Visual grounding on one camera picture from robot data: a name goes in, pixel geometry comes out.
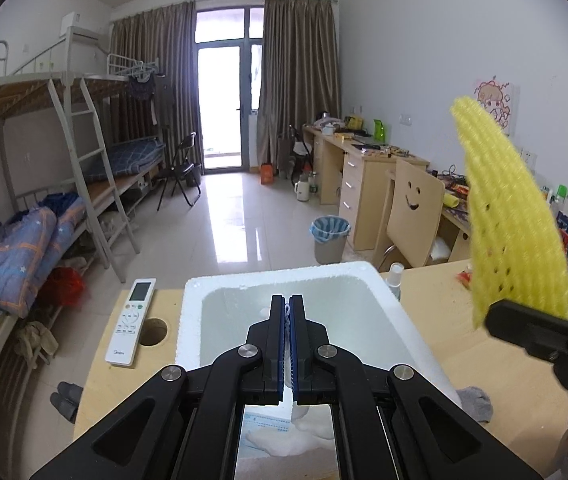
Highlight white pot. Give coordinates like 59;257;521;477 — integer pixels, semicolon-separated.
316;110;340;134

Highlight white foam box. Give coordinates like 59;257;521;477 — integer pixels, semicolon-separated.
174;260;464;480

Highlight blue orange quilt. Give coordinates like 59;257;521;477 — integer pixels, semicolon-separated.
0;195;87;318

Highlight light wooden desk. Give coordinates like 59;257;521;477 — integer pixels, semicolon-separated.
426;205;474;263

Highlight brown curtain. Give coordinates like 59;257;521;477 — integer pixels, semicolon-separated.
110;1;197;181
256;0;341;171

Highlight grey trash bin blue liner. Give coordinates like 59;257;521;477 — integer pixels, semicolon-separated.
310;215;352;264

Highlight clear spray bottle blue liquid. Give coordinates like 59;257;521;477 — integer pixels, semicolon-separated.
388;262;405;304

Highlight hanging dark clothes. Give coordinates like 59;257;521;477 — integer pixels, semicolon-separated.
126;71;157;107

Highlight blue face mask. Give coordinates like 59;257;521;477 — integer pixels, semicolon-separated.
240;405;293;461

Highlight white air conditioner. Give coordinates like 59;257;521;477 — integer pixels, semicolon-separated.
61;11;110;42

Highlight grey sock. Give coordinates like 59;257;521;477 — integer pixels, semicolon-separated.
456;386;493;424

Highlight glass balcony door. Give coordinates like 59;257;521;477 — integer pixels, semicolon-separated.
195;6;265;171

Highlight black folded chair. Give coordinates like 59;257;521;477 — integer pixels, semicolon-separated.
278;124;315;182

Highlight wooden chair with smiley face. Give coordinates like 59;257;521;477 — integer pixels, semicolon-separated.
374;157;447;268

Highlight wooden desk with drawers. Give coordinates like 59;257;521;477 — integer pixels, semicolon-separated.
303;124;429;252

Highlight pink cartoon wall poster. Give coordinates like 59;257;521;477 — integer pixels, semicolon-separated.
474;76;520;137

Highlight blue checked mattress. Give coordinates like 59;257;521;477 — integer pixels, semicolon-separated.
84;139;165;184

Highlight grey metal bunk bed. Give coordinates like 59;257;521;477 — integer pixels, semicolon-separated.
81;52;171;211
0;40;142;411

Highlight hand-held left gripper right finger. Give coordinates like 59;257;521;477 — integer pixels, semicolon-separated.
289;294;544;480

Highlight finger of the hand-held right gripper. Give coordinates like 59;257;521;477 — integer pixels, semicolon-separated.
484;299;568;361

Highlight beige cloth heap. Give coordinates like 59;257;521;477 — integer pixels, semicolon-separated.
14;320;60;367

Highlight yellow foam net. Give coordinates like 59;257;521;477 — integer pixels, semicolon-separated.
451;96;568;331

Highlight black folding chair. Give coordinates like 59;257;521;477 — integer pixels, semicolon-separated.
156;132;203;211

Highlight red bag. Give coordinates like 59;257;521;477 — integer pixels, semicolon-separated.
39;267;85;311

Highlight row of toiletry bottles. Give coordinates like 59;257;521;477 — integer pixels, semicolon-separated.
538;184;568;261

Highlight dark slipper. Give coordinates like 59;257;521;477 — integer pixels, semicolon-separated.
57;381;84;405
50;392;80;424

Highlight white remote control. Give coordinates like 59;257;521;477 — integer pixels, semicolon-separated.
105;278;157;366

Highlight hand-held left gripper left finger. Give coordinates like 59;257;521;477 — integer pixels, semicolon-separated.
29;294;287;480

